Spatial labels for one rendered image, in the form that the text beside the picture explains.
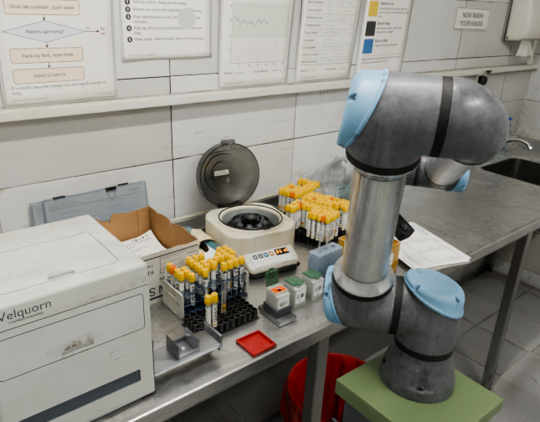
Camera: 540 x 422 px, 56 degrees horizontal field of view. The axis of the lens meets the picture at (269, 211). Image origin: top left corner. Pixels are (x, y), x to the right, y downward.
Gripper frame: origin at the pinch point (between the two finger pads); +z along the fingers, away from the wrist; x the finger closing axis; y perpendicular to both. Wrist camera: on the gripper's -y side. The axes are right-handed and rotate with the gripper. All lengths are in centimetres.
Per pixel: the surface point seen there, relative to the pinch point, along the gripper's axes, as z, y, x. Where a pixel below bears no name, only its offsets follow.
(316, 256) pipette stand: 2.1, 15.0, 5.9
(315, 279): 5.8, 10.8, 10.1
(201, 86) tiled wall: -36, 68, 10
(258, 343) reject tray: 11.6, 3.6, 34.5
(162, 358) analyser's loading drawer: 8, 7, 57
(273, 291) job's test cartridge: 4.1, 10.0, 25.2
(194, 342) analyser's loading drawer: 6, 6, 50
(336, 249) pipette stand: 1.8, 14.6, -1.1
